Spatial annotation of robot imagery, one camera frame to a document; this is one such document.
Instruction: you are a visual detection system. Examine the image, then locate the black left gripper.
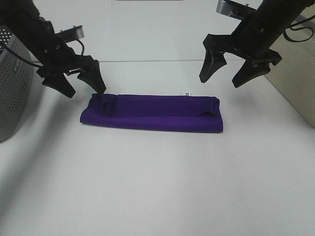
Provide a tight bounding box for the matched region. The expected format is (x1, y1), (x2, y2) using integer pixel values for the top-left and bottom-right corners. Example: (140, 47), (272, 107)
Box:
(35, 21), (106, 98)

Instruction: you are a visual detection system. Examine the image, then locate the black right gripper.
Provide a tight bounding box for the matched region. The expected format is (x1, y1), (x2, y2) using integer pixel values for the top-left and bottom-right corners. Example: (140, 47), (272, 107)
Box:
(199, 18), (282, 88)

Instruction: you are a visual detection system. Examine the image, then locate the purple towel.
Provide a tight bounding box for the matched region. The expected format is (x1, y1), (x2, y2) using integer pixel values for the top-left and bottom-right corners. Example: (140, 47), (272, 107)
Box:
(80, 94), (223, 133)

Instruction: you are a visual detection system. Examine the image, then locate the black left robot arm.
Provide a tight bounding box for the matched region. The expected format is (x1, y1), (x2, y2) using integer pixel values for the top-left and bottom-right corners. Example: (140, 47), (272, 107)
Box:
(0, 0), (106, 98)

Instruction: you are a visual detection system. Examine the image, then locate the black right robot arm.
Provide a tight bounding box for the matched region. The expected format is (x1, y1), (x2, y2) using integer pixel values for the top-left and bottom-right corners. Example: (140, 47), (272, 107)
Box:
(199, 0), (315, 88)

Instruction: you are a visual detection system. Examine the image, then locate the white towel label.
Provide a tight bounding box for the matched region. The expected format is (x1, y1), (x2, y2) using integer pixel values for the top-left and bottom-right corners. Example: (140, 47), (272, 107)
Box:
(184, 91), (192, 96)

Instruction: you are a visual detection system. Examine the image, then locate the grey perforated plastic basket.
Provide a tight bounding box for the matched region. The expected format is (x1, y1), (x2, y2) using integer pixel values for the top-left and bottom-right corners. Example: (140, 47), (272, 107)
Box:
(0, 25), (34, 142)

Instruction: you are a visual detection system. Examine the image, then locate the beige storage box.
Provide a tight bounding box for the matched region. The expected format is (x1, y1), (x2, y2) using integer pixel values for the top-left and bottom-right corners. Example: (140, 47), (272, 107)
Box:
(266, 29), (315, 127)

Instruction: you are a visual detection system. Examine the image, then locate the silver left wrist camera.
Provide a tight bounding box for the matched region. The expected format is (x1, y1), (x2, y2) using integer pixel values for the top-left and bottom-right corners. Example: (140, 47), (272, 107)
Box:
(56, 25), (85, 43)

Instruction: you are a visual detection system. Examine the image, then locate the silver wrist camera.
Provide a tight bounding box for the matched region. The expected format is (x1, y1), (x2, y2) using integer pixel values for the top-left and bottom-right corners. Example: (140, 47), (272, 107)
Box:
(216, 0), (256, 20)
(56, 25), (85, 43)

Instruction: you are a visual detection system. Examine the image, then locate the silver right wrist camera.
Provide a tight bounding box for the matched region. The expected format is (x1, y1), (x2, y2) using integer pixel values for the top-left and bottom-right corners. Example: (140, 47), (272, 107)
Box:
(216, 0), (256, 20)

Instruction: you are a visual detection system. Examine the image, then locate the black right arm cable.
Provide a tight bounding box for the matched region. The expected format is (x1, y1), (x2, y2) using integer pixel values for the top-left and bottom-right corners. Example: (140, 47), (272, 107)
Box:
(283, 17), (315, 44)

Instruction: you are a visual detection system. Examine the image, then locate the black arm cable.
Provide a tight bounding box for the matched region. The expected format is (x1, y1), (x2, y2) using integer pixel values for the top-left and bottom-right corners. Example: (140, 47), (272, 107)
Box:
(0, 40), (86, 68)
(283, 17), (315, 44)

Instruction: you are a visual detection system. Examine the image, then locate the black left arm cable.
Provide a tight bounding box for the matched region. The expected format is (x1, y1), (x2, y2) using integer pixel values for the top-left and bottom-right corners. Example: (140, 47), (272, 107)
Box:
(0, 40), (86, 68)

